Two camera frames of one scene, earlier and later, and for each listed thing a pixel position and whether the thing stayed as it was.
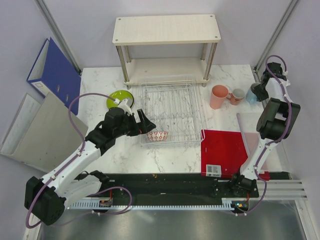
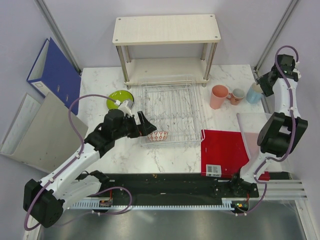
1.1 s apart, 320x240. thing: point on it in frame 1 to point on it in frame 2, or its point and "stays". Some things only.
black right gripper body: [261, 93] to [265, 85]
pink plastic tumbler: [219, 93] stays
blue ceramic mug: [250, 96] stays
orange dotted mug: [236, 96] stays
